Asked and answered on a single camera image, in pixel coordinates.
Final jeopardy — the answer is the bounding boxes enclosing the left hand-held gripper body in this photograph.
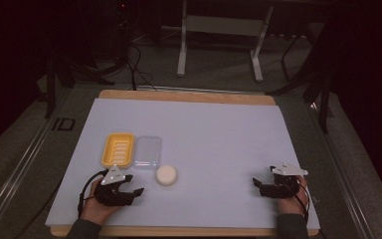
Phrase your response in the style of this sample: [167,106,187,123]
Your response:
[94,163,135,207]

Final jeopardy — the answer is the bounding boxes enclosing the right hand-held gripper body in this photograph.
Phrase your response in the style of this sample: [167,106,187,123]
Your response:
[260,162,309,200]

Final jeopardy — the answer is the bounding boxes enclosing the yellow soap dish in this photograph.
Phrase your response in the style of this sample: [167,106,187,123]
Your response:
[100,132,135,169]

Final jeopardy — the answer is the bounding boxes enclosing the clear plastic lid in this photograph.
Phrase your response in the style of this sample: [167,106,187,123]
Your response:
[133,134,163,170]

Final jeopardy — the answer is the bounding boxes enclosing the round white soap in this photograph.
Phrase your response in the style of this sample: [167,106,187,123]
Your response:
[155,164,178,187]

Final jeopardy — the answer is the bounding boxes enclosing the person's right hand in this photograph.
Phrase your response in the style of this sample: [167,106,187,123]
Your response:
[277,175,309,216]

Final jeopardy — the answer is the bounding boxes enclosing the person's left hand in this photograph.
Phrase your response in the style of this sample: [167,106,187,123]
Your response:
[81,178,123,226]

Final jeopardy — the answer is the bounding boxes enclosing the pale blue foam mat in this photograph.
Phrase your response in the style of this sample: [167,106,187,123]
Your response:
[45,98,321,231]

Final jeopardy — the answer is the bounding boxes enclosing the black tripod stand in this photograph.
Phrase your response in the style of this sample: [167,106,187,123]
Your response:
[266,33,334,134]
[44,49,115,120]

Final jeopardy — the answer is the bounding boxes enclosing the wooden table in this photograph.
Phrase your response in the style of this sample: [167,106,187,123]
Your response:
[50,89,320,238]

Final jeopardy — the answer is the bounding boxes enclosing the white metal stand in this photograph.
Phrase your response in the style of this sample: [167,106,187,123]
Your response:
[176,0,275,84]

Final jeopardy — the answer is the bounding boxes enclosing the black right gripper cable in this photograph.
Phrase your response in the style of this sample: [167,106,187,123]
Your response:
[287,182,311,224]

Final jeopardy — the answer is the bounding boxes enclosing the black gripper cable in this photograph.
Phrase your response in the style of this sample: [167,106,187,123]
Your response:
[287,182,311,224]
[77,169,109,219]

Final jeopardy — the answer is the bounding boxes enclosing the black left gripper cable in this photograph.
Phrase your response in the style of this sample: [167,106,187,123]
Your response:
[77,169,109,219]

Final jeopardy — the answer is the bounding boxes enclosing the metal floor rail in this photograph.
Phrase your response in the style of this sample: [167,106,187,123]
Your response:
[306,101,377,239]
[0,89,76,239]

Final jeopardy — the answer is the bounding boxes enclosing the black floor cables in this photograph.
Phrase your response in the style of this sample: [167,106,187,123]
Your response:
[124,41,158,92]

